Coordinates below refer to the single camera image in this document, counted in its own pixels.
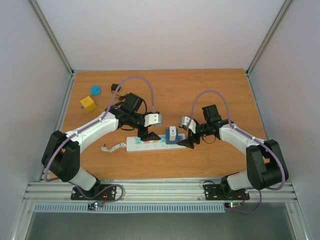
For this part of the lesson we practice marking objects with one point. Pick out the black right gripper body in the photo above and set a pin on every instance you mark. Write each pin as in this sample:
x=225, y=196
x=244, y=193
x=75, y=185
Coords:
x=192, y=137

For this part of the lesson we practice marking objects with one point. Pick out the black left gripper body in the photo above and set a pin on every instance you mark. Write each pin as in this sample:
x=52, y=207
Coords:
x=141, y=133

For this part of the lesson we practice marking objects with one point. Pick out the dark blue cube adapter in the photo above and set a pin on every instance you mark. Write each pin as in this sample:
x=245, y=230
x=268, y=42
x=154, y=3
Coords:
x=167, y=141

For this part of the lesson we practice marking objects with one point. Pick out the white charger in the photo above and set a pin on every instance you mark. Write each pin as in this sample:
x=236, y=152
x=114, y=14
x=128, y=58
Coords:
x=172, y=133

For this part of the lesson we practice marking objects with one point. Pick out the white power strip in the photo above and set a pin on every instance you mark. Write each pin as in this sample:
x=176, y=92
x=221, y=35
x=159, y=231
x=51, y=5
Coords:
x=135, y=145

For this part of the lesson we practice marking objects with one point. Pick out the black power adapter with cable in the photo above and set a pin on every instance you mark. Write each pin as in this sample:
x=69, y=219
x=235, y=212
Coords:
x=115, y=89

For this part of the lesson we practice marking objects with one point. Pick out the light blue travel adapter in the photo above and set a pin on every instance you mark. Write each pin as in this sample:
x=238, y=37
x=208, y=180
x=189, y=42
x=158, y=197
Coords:
x=95, y=90

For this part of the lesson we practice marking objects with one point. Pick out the yellow cube adapter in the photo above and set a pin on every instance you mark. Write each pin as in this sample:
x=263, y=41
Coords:
x=88, y=104

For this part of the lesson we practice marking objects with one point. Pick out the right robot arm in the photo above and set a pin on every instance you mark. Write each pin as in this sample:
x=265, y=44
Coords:
x=265, y=165

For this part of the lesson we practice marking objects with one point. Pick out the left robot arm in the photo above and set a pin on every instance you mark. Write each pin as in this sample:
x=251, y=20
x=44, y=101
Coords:
x=62, y=153

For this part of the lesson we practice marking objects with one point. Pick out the right small circuit board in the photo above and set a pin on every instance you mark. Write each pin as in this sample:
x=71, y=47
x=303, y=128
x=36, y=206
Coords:
x=232, y=204

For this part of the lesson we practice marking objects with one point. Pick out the small circuit board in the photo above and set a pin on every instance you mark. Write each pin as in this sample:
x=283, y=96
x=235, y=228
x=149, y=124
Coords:
x=95, y=205
x=232, y=204

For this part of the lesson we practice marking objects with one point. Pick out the left small circuit board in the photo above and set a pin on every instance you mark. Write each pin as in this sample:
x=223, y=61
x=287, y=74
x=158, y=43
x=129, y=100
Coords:
x=95, y=205

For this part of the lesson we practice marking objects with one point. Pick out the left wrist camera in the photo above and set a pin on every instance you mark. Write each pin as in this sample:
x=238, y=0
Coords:
x=153, y=119

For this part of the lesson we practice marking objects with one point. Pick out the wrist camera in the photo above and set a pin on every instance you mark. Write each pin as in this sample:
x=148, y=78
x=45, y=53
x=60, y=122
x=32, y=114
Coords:
x=188, y=124
x=153, y=119

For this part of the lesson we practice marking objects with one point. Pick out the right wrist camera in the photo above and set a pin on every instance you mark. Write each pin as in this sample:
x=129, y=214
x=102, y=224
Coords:
x=188, y=124

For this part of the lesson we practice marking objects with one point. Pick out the aluminium rail frame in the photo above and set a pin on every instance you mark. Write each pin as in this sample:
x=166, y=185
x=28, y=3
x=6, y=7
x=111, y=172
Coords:
x=285, y=88

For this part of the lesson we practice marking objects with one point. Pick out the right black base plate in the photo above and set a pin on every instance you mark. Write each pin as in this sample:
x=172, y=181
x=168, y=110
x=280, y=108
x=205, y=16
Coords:
x=222, y=192

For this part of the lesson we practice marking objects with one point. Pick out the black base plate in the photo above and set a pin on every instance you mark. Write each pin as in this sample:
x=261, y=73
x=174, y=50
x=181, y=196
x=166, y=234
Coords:
x=99, y=192
x=222, y=192

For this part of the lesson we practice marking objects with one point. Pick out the grey slotted cable duct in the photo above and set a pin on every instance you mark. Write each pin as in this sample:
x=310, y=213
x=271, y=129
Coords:
x=129, y=208

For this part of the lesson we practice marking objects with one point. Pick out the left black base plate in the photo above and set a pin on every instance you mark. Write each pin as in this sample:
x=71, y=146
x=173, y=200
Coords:
x=99, y=192

